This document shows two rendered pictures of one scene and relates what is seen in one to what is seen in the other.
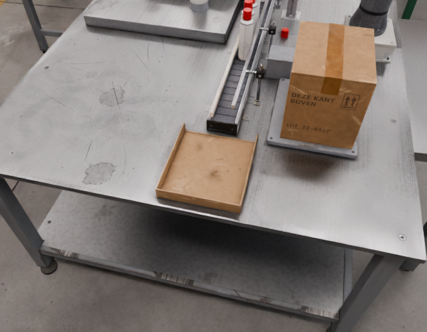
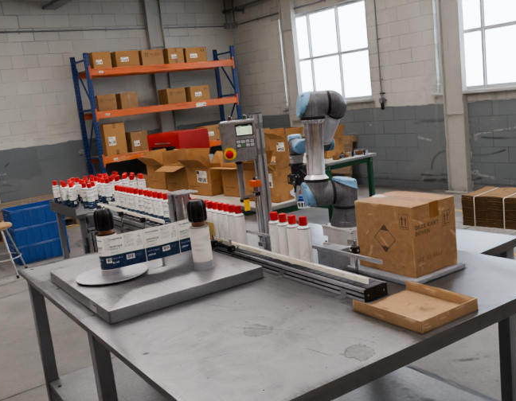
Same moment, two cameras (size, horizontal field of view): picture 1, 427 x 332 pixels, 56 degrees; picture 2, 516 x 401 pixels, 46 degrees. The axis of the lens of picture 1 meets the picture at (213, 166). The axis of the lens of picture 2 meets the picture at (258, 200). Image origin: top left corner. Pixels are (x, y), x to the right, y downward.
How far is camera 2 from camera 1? 1.72 m
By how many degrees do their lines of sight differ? 55
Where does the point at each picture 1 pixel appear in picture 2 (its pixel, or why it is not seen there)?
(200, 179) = (423, 314)
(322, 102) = (432, 226)
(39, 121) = (234, 369)
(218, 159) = (408, 304)
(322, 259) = not seen: outside the picture
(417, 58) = not seen: hidden behind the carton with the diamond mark
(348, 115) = (448, 230)
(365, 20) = (349, 214)
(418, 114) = not seen: hidden behind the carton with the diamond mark
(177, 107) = (318, 308)
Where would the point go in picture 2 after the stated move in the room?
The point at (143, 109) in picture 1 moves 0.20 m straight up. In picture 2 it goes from (299, 321) to (292, 262)
